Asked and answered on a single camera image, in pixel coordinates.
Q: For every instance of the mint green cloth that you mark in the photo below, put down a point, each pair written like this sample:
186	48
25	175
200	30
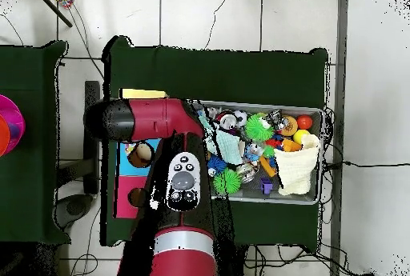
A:
229	148

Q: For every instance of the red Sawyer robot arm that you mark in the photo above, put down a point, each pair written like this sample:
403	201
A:
160	119

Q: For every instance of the shallow mesh bin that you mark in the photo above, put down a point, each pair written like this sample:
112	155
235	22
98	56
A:
288	108

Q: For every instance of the wooden box with three holes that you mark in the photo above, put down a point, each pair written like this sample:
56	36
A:
128	189

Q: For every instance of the blue spiky ball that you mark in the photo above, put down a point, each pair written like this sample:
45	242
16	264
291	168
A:
217	164

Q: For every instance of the black and white soccer ball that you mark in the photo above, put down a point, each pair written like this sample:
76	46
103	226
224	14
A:
240	117

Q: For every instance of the small green spiky ball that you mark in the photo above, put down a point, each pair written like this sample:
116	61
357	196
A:
226	181

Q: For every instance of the large green spiky eyed ball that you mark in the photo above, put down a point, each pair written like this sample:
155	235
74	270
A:
258	128

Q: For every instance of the cream knitted cloth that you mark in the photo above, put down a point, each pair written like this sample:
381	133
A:
296	164

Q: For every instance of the dark green side tablecloth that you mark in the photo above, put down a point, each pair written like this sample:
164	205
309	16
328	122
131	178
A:
32	112

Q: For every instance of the pink bowl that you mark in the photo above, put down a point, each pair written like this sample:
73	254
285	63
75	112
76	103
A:
14	119

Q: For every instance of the black rod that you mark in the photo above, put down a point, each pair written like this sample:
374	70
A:
54	8

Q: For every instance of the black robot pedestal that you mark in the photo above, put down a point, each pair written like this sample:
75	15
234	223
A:
238	261

